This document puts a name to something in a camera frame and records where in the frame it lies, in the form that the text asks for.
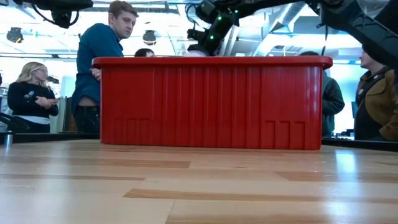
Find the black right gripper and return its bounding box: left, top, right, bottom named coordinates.
left=188, top=44, right=215, bottom=57

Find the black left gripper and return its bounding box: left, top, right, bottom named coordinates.
left=12, top=0, right=93, bottom=29

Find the red plastic bin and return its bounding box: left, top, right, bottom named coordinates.
left=91, top=55, right=333, bottom=151

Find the black ceiling spotlight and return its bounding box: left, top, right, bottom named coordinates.
left=6, top=27, right=24, bottom=44
left=142, top=29, right=157, bottom=47

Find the silver metal cylinder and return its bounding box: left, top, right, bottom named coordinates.
left=3, top=130, right=14, bottom=147

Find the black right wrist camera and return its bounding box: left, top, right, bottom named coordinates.
left=186, top=27, right=206, bottom=42

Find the smooth silver ventilation duct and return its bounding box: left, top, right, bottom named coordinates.
left=251, top=6, right=312, bottom=57

